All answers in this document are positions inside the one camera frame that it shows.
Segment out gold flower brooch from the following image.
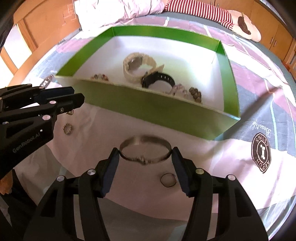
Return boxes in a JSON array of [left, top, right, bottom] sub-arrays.
[[66, 109, 74, 115]]

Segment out small studded ring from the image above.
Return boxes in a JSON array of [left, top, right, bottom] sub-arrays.
[[63, 123, 74, 136]]

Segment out red white bead bracelet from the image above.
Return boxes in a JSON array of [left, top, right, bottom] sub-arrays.
[[90, 73, 110, 82]]

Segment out silver bangle bracelet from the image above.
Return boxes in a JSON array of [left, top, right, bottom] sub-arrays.
[[118, 134, 173, 165]]

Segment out striped bed sheet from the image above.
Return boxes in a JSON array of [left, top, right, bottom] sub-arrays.
[[14, 11, 296, 241]]

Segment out cream white wristwatch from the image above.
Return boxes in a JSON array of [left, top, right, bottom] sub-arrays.
[[122, 52, 165, 83]]

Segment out pink pillow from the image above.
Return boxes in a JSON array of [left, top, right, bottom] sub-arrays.
[[74, 0, 166, 31]]

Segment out black wristwatch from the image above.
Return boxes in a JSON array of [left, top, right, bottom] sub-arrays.
[[141, 71, 175, 88]]

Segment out green cardboard box tray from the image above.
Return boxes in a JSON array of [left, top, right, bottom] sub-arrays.
[[56, 25, 240, 140]]

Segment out striped plush toy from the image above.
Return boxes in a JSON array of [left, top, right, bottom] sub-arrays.
[[164, 0, 261, 42]]

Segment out silver chain clasp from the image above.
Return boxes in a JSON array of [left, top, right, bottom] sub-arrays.
[[40, 74, 54, 88]]

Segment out thin dark ring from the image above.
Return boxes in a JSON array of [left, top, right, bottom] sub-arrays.
[[159, 172, 177, 188]]

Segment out brown bead bracelet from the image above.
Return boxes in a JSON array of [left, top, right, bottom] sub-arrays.
[[188, 87, 203, 104]]

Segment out pink bead bracelet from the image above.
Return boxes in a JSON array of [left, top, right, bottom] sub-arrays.
[[165, 83, 188, 97]]

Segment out wooden wall cabinets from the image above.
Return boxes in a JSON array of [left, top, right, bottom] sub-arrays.
[[207, 0, 295, 77]]

